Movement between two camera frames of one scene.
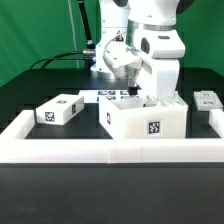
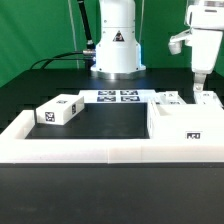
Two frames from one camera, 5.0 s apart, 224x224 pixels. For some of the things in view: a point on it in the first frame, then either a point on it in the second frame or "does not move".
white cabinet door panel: [206, 100] does not move
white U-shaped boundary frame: [15, 147] does not move
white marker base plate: [104, 96] does not move
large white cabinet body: [137, 116] → [185, 122]
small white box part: [60, 109] does not move
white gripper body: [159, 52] → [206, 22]
